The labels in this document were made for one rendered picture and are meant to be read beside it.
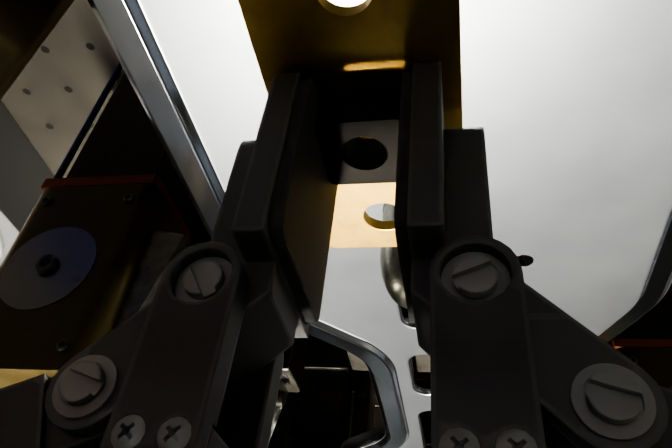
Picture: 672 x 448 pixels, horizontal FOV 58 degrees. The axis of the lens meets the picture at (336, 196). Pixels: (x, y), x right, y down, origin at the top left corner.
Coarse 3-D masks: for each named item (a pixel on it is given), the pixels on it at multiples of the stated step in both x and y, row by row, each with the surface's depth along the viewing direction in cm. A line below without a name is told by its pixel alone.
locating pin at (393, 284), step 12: (384, 204) 27; (384, 216) 26; (384, 252) 25; (396, 252) 24; (384, 264) 25; (396, 264) 24; (384, 276) 25; (396, 276) 24; (396, 288) 24; (396, 300) 24
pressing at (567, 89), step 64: (128, 0) 20; (192, 0) 20; (512, 0) 19; (576, 0) 19; (640, 0) 19; (128, 64) 22; (192, 64) 22; (256, 64) 22; (512, 64) 21; (576, 64) 21; (640, 64) 20; (192, 128) 25; (256, 128) 24; (512, 128) 23; (576, 128) 23; (640, 128) 22; (192, 192) 27; (512, 192) 26; (576, 192) 25; (640, 192) 25; (576, 256) 28; (640, 256) 28; (320, 320) 35; (384, 320) 35; (384, 384) 40
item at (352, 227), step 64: (256, 0) 11; (320, 0) 10; (384, 0) 10; (448, 0) 10; (320, 64) 11; (384, 64) 11; (448, 64) 11; (320, 128) 11; (384, 128) 11; (448, 128) 12; (384, 192) 14
